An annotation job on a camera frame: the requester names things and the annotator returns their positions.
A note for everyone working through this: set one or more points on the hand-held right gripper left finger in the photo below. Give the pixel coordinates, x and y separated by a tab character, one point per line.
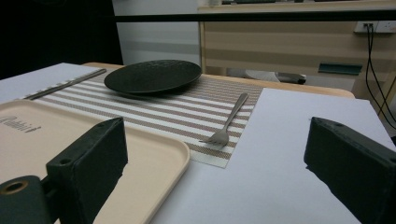
90	168

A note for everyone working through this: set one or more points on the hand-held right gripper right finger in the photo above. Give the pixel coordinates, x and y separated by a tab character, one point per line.
351	161

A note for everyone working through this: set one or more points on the beige plastic tray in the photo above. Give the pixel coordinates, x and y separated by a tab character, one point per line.
149	161

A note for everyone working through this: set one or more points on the silver knife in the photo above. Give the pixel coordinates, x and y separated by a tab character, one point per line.
67	84

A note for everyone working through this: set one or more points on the black textured plate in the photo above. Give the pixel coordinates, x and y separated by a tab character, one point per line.
152	76

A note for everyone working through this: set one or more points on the silver fork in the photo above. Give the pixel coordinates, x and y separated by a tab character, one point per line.
221	137

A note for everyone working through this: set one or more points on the pale blue board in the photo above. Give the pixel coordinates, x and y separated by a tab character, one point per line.
280	155

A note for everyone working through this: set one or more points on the striped woven placemat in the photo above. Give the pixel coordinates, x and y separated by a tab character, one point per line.
174	112

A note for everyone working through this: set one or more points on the grey chair base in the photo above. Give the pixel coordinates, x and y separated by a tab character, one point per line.
289	77

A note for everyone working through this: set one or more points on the black curtain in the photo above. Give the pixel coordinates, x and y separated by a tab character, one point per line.
46	31

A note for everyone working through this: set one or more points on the wooden cabinet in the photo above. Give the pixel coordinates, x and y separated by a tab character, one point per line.
264	46

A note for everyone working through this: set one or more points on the white cabinet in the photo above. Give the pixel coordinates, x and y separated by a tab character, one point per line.
155	31

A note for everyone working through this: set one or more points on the white wall socket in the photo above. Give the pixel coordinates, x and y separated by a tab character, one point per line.
386	27

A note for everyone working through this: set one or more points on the black frame bar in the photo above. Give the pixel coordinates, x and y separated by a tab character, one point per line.
249	16

